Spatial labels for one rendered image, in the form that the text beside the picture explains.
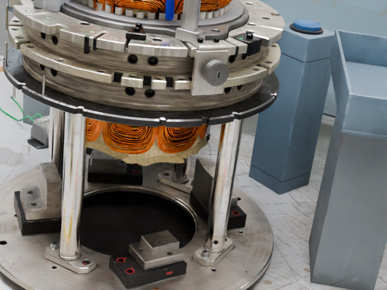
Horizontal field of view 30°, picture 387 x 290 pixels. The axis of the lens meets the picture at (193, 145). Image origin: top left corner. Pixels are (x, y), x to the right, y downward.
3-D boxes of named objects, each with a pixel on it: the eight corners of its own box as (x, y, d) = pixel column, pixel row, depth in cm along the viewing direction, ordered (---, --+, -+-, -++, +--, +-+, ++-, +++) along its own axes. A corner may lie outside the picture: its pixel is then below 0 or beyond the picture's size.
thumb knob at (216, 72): (201, 83, 72) (204, 59, 71) (223, 82, 73) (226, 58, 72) (205, 87, 71) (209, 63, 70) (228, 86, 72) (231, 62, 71)
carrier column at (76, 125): (54, 262, 86) (61, 100, 77) (66, 252, 88) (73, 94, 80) (73, 268, 85) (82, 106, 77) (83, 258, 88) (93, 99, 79)
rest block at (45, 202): (53, 196, 96) (54, 161, 94) (60, 218, 92) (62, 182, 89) (19, 198, 95) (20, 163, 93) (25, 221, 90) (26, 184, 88)
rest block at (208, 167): (208, 210, 97) (212, 176, 95) (191, 190, 102) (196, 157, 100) (236, 207, 99) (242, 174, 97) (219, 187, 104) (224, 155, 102)
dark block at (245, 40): (230, 51, 77) (233, 32, 76) (243, 47, 79) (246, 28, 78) (247, 57, 76) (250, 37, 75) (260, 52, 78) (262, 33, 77)
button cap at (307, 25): (307, 33, 104) (308, 26, 103) (287, 26, 106) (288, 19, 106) (325, 30, 106) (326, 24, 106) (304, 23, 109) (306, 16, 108)
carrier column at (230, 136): (200, 254, 91) (222, 102, 82) (207, 245, 93) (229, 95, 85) (219, 260, 90) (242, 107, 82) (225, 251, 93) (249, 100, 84)
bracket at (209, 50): (183, 89, 74) (189, 40, 72) (215, 87, 76) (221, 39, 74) (192, 96, 73) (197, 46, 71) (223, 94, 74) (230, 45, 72)
